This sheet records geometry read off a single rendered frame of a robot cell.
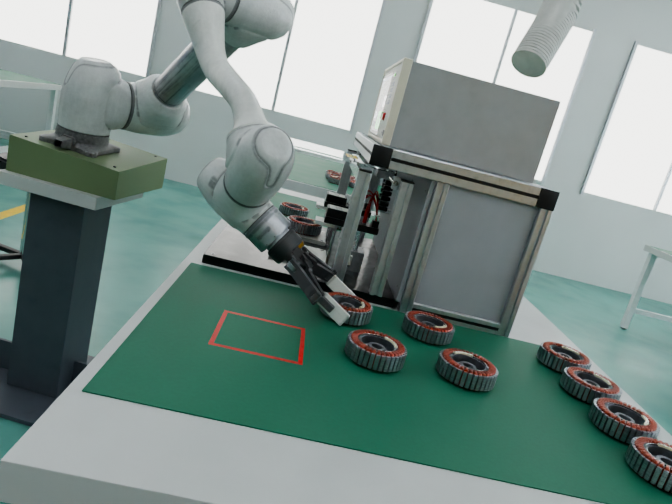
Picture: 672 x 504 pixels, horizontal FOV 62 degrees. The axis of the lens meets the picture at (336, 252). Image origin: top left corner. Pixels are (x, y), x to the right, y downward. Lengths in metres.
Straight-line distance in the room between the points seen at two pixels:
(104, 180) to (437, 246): 1.01
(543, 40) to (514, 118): 1.30
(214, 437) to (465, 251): 0.81
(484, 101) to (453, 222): 0.30
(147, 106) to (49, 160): 0.33
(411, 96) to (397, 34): 4.91
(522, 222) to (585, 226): 5.63
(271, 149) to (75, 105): 0.99
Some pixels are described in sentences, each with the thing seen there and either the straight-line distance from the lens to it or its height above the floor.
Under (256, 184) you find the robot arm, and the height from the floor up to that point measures 1.00.
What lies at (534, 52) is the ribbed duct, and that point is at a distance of 2.68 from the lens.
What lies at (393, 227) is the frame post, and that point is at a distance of 1.32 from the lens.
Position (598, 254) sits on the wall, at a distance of 7.15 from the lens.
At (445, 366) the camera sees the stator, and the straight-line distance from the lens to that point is 1.07.
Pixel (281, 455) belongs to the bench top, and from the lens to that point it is 0.74.
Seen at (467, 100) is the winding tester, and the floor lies 1.26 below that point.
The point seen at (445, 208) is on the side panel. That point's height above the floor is 1.01.
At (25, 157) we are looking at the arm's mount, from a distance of 1.94.
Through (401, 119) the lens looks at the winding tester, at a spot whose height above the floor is 1.18.
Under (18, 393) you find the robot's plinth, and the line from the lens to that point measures 2.20.
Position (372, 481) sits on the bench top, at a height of 0.75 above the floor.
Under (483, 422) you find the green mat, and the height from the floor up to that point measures 0.75.
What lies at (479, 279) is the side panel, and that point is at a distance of 1.39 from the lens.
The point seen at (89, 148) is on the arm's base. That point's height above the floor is 0.87.
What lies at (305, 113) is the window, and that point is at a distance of 6.20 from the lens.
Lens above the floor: 1.16
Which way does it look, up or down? 14 degrees down
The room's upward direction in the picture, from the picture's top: 15 degrees clockwise
